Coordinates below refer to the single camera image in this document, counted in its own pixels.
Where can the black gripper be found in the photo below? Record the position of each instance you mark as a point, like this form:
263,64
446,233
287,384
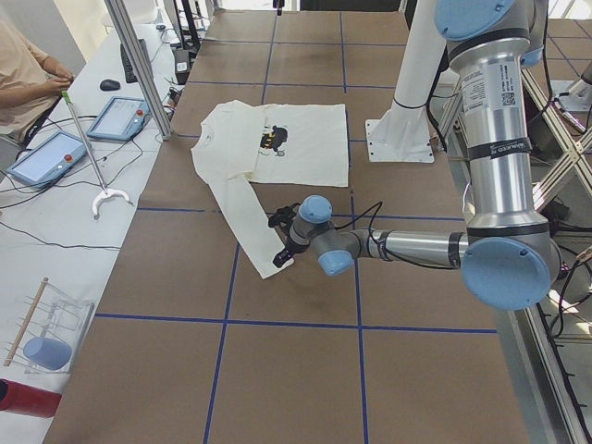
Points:
289,245

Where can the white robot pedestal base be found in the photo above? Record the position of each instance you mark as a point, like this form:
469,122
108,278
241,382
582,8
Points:
402,134

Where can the blue teach pendant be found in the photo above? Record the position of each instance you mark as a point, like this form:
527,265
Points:
49,161
120,120

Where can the near blue teach pendant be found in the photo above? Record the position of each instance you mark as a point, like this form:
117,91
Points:
49,161

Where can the white reacher grabber stick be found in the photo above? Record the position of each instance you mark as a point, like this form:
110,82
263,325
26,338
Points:
105,193

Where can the person in beige shirt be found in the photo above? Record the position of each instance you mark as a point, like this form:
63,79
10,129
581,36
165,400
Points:
31,84

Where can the red cylinder bottle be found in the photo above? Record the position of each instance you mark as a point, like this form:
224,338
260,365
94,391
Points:
27,400

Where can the wooden stick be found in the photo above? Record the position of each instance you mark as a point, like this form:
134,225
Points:
23,326

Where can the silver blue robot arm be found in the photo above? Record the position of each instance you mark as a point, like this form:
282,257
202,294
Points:
505,255

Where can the light blue cup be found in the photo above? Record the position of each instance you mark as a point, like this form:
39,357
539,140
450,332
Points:
51,354

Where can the clear acrylic rack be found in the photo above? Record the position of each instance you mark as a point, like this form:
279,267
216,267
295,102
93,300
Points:
58,316

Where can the cream long-sleeve cat shirt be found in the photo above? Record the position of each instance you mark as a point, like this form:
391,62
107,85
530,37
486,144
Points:
242,144

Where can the far blue teach pendant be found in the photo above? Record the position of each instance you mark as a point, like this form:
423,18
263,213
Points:
120,120

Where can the black computer mouse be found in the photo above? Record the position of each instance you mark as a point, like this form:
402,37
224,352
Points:
109,85

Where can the aluminium frame post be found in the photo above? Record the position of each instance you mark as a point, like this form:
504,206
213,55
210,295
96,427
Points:
140,63

